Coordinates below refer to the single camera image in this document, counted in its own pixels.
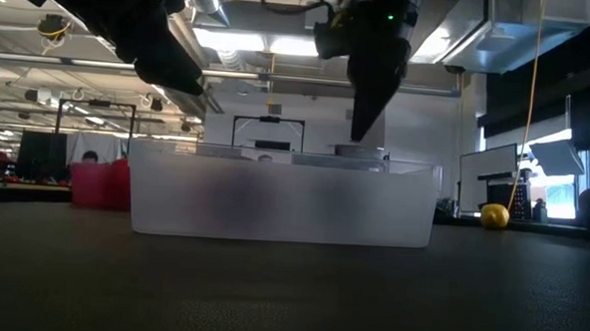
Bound clear frosted plastic basket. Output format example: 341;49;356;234
125;137;445;250

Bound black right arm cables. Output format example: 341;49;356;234
258;0;333;17

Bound white board panel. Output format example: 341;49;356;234
456;141;520;216

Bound black mesh box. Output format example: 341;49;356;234
485;178;534;220

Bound grey round pot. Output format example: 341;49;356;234
333;144;388;161

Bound black gantry frame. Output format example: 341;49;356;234
230;114;307;153

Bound silver ribbed ventilation duct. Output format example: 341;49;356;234
20;0;231;122

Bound dark bottle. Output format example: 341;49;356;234
531;197;549;223

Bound grey tilted panel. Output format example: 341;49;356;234
528;138;587;179

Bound black monitor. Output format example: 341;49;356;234
16;130;69;182

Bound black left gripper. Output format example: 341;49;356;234
11;0;208;96

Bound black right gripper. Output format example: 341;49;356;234
303;0;426;145

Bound pink plastic basket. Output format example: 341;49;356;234
68;161;134;212

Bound yellow hanging cable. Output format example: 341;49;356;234
505;0;546;213

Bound grey horizontal ceiling pipe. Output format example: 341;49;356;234
0;51;462;98

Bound bright ceiling light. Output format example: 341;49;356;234
192;27;322;58

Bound yellow lemon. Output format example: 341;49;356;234
478;202;511;230

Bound large rectangular metal duct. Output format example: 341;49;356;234
411;0;590;80

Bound dark red apple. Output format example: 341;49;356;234
196;165;289;231

